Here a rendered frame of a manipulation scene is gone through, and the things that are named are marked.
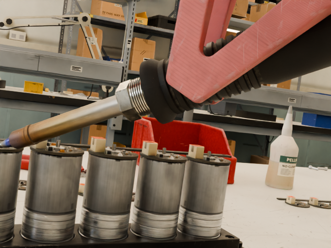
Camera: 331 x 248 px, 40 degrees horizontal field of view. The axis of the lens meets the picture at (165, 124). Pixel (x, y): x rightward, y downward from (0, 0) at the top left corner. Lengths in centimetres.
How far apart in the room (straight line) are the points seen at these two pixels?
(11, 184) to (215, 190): 10
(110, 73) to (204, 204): 230
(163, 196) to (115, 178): 3
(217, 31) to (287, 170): 39
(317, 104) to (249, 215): 286
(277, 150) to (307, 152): 551
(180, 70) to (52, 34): 448
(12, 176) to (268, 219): 25
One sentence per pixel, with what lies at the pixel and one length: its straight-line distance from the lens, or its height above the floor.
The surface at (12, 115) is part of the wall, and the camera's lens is 458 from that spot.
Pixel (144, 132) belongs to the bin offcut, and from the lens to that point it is 56.
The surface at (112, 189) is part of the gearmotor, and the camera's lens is 22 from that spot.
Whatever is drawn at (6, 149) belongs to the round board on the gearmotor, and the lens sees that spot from 20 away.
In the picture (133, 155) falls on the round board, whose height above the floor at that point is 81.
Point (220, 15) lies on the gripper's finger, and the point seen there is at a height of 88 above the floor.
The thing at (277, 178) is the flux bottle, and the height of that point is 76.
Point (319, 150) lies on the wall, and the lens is 619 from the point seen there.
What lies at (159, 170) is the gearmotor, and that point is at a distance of 23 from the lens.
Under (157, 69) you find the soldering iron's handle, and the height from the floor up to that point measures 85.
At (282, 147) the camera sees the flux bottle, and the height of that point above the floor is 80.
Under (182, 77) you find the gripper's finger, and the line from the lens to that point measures 15.
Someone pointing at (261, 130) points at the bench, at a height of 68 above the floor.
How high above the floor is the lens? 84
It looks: 4 degrees down
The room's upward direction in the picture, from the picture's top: 8 degrees clockwise
